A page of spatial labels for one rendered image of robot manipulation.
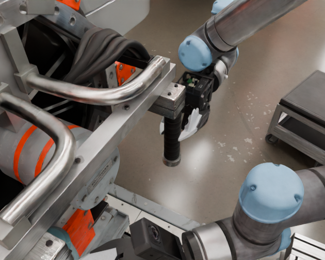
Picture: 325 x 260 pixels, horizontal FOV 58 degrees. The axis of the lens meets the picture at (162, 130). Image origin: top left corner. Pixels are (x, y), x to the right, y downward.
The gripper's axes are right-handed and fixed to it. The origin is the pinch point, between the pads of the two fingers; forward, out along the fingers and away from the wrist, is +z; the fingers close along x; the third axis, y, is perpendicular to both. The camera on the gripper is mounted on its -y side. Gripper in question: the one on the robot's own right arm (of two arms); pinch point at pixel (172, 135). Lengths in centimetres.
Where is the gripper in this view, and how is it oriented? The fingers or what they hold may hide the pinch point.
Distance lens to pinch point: 62.9
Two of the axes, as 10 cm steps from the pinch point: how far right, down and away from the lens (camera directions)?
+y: 0.0, -7.1, -7.1
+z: -4.6, 6.3, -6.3
